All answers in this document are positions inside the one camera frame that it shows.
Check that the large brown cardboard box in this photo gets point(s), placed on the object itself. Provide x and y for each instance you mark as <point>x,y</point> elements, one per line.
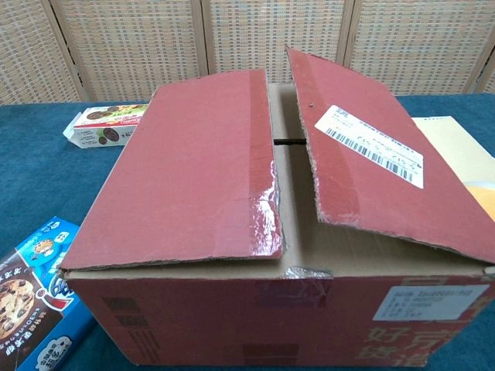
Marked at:
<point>193,174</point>

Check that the beige paper notepad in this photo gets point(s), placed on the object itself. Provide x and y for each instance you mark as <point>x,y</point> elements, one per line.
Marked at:
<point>464,154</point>

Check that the white cookie box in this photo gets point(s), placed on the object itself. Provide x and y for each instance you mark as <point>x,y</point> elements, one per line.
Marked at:
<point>96,131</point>

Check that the blue chocolate chip cookie box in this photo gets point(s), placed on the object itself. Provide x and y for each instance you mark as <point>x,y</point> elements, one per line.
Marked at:
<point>31,293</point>

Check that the blue table cloth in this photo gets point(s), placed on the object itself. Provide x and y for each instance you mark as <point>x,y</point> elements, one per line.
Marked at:
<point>38,181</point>

